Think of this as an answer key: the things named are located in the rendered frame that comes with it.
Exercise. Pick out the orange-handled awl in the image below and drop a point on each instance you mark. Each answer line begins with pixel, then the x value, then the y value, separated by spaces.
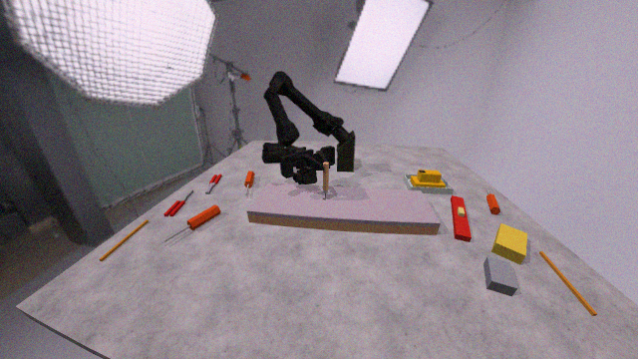
pixel 493 206
pixel 325 178
pixel 199 220
pixel 249 180

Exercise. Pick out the white shallow tray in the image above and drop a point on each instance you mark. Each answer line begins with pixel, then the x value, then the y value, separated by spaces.
pixel 427 189

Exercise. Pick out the pale pink panel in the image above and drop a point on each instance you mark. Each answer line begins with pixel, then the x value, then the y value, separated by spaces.
pixel 353 209

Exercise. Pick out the orange thin rod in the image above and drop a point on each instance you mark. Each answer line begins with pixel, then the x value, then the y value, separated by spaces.
pixel 122 241
pixel 570 286

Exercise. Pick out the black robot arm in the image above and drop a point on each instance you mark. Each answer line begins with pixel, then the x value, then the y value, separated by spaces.
pixel 286 132

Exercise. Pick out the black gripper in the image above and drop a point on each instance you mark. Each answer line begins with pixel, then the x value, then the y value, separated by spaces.
pixel 306 161

